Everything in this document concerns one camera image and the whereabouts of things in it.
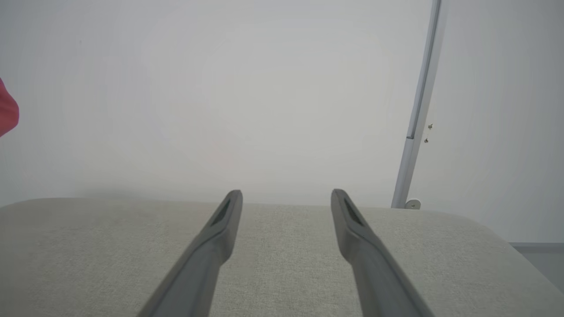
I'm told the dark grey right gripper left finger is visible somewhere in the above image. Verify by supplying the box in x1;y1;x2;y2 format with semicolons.
137;190;244;317

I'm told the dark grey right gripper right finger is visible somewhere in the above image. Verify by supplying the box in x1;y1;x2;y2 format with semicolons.
331;189;435;317

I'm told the red and white garment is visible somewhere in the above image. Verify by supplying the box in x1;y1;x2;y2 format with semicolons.
0;78;20;138

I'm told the grey metal pole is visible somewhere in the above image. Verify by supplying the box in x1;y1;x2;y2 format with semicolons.
391;0;442;208

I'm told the grey skirting board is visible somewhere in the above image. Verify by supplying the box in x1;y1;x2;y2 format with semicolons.
509;242;564;254

